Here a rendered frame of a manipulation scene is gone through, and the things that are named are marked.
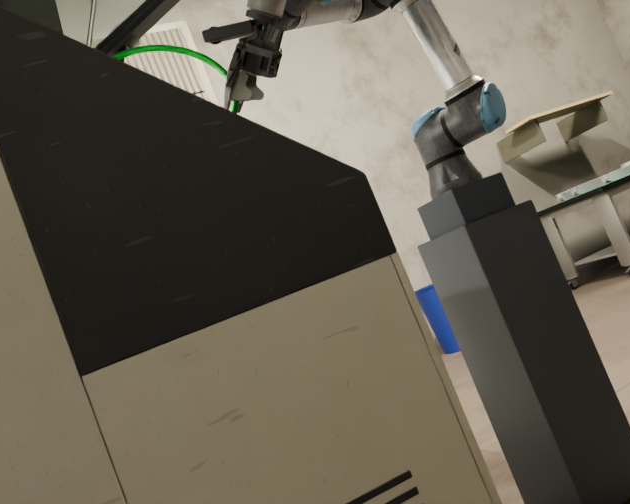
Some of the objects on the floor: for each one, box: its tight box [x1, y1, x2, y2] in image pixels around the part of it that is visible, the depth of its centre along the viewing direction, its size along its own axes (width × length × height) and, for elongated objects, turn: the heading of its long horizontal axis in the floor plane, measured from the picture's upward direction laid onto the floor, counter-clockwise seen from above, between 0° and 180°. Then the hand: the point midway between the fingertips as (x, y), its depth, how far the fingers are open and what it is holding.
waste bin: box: [414, 284, 461, 354], centre depth 478 cm, size 50×46×58 cm
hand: (230, 107), depth 131 cm, fingers open, 7 cm apart
